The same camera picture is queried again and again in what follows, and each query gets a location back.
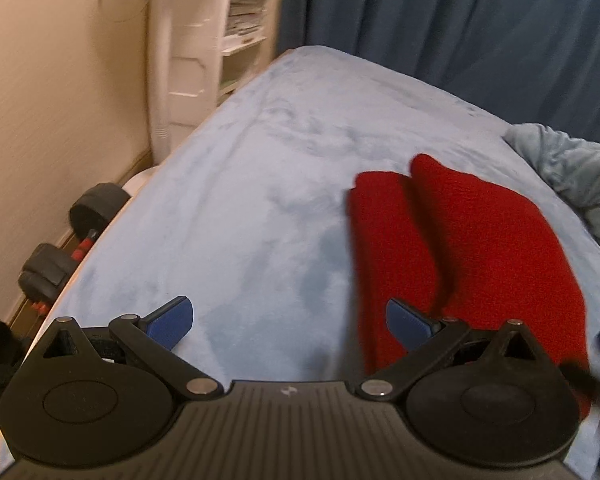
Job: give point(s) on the light blue crumpled blanket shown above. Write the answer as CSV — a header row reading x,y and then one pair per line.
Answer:
x,y
569,166

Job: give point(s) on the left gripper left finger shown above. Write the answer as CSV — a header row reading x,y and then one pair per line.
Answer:
x,y
130,359

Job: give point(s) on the red knit sweater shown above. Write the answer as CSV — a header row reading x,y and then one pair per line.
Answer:
x,y
451,244

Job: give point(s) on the white shelf unit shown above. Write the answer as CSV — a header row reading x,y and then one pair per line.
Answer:
x,y
200,52

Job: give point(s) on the black dumbbell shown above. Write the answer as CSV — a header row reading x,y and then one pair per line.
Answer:
x,y
46,272

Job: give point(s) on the dark blue curtain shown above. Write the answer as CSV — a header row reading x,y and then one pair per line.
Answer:
x,y
521,60

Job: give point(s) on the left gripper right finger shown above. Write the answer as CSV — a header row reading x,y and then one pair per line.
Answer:
x,y
433,345

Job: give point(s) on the light blue bed sheet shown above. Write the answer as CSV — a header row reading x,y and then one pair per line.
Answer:
x,y
249,220

